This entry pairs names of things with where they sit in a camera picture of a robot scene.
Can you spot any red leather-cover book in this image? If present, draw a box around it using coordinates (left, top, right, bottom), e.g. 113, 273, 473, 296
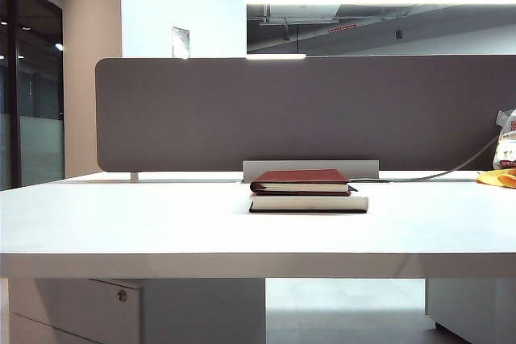
249, 168, 351, 197

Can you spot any black hardcover book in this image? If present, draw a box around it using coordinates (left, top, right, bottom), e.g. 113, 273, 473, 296
248, 184, 369, 214

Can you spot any grey fabric desk divider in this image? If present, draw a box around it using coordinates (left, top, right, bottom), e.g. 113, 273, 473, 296
95, 55, 516, 172

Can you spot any short linear ceiling light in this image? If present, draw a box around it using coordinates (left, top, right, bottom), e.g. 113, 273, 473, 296
245, 52, 307, 60

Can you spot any white desk leg panel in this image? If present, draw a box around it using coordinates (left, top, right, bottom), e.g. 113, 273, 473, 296
140, 278, 267, 344

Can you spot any black-framed glass partition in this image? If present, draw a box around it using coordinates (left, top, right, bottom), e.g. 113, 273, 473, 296
0, 0, 65, 190

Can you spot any yellow cloth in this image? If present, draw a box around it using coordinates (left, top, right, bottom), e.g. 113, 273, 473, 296
474, 167, 516, 189

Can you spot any clear plastic snack bag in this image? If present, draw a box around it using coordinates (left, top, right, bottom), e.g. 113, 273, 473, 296
492, 109, 516, 171

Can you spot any white drawer cabinet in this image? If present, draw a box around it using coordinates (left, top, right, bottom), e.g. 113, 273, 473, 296
7, 278, 144, 344

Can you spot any white cabinet on casters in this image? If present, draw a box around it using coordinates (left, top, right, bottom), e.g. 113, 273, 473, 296
425, 278, 516, 344

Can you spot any grey metal cable flap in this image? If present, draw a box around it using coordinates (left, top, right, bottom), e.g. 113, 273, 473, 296
242, 160, 381, 181

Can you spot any silver wall plate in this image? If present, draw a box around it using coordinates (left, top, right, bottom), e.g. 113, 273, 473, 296
172, 26, 191, 59

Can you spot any grey cable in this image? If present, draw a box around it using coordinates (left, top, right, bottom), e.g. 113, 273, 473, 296
349, 134, 501, 183

